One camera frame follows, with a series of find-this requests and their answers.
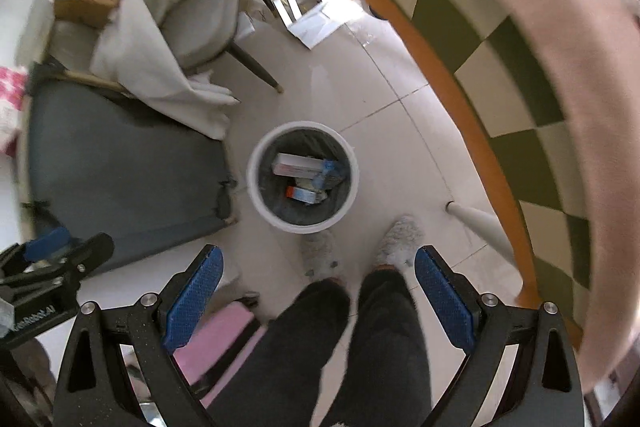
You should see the black bin liner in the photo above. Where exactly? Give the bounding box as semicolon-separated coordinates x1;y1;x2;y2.
257;130;351;225

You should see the pink stool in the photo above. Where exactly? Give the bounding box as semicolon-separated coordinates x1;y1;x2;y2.
172;299;267;389

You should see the wooden table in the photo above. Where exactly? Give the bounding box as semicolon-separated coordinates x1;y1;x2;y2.
250;0;586;350

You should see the white carton with red stripe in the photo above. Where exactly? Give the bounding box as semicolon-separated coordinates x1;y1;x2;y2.
272;153;323;178

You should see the beige cloth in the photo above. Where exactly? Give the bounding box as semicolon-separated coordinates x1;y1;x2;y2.
90;0;241;140

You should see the blue plastic packet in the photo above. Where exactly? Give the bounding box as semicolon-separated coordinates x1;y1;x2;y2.
312;159;347;188

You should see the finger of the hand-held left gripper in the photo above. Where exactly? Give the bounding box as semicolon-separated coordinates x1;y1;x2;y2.
27;233;115;293
0;227;72;277

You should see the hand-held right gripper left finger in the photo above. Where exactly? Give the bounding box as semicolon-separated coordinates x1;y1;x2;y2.
52;244;226;427

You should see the white paper sheet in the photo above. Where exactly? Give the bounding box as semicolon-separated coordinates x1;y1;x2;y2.
290;0;362;50

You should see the grey fluffy slipper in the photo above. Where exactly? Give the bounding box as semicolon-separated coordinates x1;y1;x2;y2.
300;232;346;283
374;215;425;270

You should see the orange and blue carton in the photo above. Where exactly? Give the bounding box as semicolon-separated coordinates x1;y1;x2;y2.
285;186;328;206

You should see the grey folding bed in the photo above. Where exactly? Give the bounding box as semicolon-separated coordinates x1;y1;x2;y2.
22;62;239;278

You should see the grey upholstered chair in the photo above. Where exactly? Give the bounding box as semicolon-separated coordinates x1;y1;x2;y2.
47;0;284;94

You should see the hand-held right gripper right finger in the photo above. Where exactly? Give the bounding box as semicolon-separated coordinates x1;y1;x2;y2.
414;244;586;427

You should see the white round trash bin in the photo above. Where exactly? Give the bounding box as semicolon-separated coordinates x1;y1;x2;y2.
246;122;360;235

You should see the pink floral bag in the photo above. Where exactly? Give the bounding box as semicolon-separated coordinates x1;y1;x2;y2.
0;67;29;155

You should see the person's right leg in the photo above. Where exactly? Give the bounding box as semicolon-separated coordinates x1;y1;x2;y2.
320;269;434;427

